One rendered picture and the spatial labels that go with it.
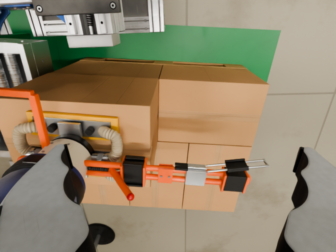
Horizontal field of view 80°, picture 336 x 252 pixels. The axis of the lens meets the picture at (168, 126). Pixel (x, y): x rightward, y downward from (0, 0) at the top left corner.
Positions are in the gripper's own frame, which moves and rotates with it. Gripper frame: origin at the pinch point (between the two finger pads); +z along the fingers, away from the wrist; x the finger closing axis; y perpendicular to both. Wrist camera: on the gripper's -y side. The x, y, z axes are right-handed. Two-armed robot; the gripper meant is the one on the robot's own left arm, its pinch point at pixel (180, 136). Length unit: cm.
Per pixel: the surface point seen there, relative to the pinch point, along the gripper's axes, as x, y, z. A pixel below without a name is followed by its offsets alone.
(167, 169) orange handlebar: -3, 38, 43
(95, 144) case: -33, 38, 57
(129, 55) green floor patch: -37, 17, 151
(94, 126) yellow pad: -30, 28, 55
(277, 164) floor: 101, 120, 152
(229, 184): 18, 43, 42
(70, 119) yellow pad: -39, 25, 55
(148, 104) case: -10, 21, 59
